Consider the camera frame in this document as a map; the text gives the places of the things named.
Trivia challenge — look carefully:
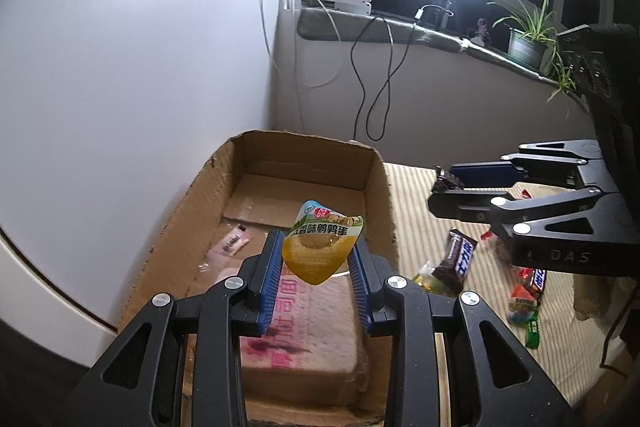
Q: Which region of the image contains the green candy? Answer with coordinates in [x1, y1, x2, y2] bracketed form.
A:
[525, 312, 540, 350]

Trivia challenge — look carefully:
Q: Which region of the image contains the snickers bar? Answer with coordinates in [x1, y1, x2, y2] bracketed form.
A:
[518, 268, 547, 300]
[432, 229, 477, 297]

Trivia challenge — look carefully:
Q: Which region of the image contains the pink small sachet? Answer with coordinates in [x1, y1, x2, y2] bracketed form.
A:
[208, 225, 250, 257]

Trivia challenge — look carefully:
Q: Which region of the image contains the red green egg packet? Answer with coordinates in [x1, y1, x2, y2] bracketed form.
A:
[506, 284, 541, 327]

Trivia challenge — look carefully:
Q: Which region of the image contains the striped yellow table cloth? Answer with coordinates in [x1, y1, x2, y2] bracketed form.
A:
[385, 164, 639, 426]

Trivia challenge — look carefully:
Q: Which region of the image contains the potted spider plant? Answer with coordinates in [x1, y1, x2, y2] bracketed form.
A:
[491, 0, 577, 101]

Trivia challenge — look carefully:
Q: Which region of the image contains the black tripod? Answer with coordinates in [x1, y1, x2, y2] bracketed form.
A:
[432, 0, 457, 32]

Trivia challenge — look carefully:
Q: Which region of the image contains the brown cardboard box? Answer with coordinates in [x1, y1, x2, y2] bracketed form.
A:
[120, 131, 399, 426]

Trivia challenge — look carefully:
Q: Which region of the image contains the grey windowsill mat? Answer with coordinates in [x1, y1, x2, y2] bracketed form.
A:
[296, 5, 591, 108]

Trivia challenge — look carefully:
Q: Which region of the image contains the black cable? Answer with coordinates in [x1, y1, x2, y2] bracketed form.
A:
[349, 3, 457, 143]

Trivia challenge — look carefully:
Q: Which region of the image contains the white cable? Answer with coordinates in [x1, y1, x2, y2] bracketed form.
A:
[252, 0, 346, 134]

